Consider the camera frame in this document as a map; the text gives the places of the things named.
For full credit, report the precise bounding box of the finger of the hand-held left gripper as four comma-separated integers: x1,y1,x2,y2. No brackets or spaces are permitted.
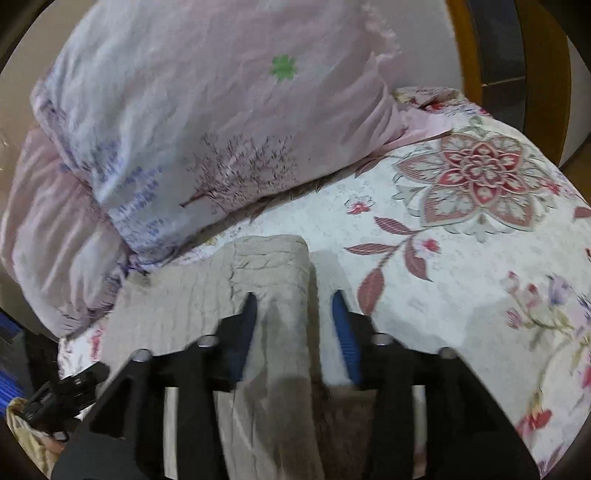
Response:
19,362,110,435

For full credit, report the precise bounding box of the dark blue cloth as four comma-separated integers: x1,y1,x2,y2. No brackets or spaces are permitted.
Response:
0,316,29,414

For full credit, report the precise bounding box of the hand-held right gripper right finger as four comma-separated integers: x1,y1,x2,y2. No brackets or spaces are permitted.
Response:
331,290,541,480

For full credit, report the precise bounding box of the pink pillow with tree print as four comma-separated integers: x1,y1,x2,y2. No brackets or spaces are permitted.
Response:
31,0,459,265

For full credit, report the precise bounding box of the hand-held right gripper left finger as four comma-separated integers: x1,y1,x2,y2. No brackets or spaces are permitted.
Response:
88,292,259,480

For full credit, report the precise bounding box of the pink pillow with sprig print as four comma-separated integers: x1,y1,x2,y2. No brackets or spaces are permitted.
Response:
0,124,136,339

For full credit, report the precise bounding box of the white floral bed sheet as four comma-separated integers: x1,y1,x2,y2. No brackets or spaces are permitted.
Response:
55,85,591,480

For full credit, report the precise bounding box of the beige cable-knit sweater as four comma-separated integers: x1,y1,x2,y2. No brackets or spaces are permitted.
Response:
99,234,384,480

